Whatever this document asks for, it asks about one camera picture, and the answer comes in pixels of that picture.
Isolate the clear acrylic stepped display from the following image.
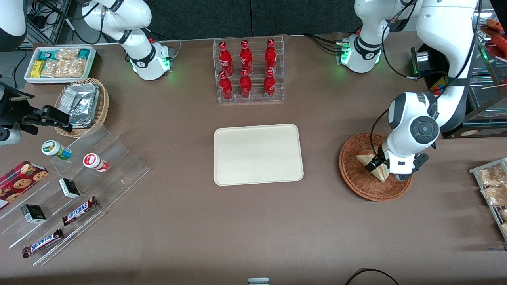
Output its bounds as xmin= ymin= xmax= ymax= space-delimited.
xmin=0 ymin=125 xmax=150 ymax=266

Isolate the silver foil package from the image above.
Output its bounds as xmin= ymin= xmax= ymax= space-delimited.
xmin=60 ymin=82 xmax=99 ymax=129

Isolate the snickers chocolate bar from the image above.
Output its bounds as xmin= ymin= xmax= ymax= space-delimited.
xmin=61 ymin=196 xmax=99 ymax=226
xmin=22 ymin=228 xmax=65 ymax=258

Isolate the red lid white cup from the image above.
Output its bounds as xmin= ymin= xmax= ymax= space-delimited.
xmin=83 ymin=153 xmax=109 ymax=173

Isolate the clear bag of rice crackers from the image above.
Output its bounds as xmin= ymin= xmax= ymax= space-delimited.
xmin=41 ymin=59 xmax=66 ymax=78
xmin=57 ymin=48 xmax=80 ymax=61
xmin=65 ymin=58 xmax=87 ymax=78

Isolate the steel warmer pan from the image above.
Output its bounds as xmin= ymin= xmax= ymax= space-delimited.
xmin=469 ymin=75 xmax=507 ymax=119

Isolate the light wicker basket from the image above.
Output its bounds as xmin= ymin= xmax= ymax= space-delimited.
xmin=54 ymin=78 xmax=110 ymax=138

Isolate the black floor cable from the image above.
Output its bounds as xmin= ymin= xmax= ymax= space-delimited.
xmin=345 ymin=268 xmax=400 ymax=285

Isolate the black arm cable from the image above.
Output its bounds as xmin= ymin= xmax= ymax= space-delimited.
xmin=370 ymin=0 xmax=482 ymax=160

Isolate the small black green box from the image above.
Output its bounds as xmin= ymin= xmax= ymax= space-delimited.
xmin=21 ymin=204 xmax=47 ymax=224

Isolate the white rectangular snack bin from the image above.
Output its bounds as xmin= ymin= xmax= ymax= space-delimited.
xmin=24 ymin=46 xmax=97 ymax=85

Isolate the clear acrylic bottle rack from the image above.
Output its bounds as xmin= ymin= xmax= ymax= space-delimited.
xmin=213 ymin=36 xmax=285 ymax=104

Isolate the aluminium frame post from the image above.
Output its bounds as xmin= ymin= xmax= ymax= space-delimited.
xmin=24 ymin=0 xmax=72 ymax=48

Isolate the green lid white cup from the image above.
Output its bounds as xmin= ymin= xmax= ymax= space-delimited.
xmin=41 ymin=140 xmax=72 ymax=161

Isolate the triangular sandwich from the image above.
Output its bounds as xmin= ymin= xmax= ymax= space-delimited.
xmin=355 ymin=150 xmax=391 ymax=182

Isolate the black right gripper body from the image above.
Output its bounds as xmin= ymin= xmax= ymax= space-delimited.
xmin=0 ymin=82 xmax=38 ymax=131

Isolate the red sausage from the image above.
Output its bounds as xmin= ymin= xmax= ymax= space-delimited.
xmin=490 ymin=35 xmax=507 ymax=60
xmin=486 ymin=19 xmax=507 ymax=33

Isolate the cream plastic tray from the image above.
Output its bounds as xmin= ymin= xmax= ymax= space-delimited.
xmin=213 ymin=123 xmax=304 ymax=186

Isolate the brown round wicker basket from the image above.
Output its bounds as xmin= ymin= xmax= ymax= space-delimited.
xmin=339 ymin=132 xmax=413 ymax=202

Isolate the small black white box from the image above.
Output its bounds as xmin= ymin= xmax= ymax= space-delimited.
xmin=59 ymin=178 xmax=81 ymax=199

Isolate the black base cable bundle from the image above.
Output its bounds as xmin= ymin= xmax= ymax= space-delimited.
xmin=304 ymin=33 xmax=342 ymax=55

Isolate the metal wire rack tray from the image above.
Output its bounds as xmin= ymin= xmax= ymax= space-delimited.
xmin=469 ymin=158 xmax=507 ymax=242

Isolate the red cookie box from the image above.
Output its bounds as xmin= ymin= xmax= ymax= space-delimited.
xmin=0 ymin=160 xmax=49 ymax=210

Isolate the black food warmer cabinet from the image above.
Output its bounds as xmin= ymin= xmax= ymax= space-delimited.
xmin=410 ymin=22 xmax=507 ymax=139

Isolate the red cola bottle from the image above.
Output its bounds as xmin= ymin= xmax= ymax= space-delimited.
xmin=265 ymin=38 xmax=278 ymax=74
xmin=219 ymin=41 xmax=234 ymax=76
xmin=239 ymin=69 xmax=252 ymax=99
xmin=263 ymin=69 xmax=276 ymax=99
xmin=240 ymin=40 xmax=253 ymax=75
xmin=219 ymin=70 xmax=233 ymax=101

